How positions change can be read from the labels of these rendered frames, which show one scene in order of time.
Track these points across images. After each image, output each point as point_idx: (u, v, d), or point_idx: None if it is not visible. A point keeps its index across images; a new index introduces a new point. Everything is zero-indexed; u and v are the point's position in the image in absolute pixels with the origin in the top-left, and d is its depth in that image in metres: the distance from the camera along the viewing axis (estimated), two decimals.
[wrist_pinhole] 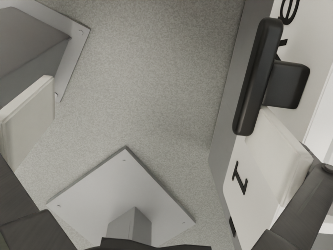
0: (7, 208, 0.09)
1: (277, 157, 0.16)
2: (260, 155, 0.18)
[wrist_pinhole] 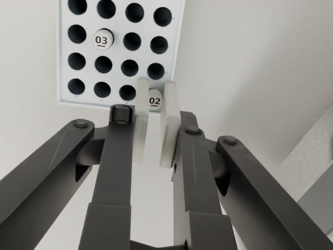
0: (109, 192, 0.10)
1: (163, 124, 0.17)
2: (161, 126, 0.20)
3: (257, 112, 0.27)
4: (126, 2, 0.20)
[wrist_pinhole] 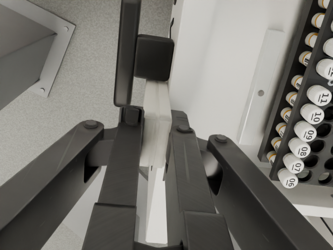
0: (116, 193, 0.10)
1: (154, 124, 0.17)
2: None
3: None
4: None
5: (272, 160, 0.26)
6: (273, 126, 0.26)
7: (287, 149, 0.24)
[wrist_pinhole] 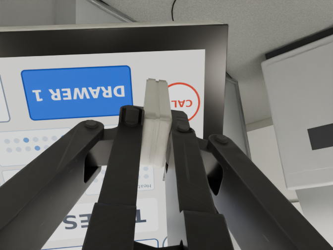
0: (116, 193, 0.10)
1: (154, 123, 0.17)
2: None
3: None
4: None
5: None
6: None
7: None
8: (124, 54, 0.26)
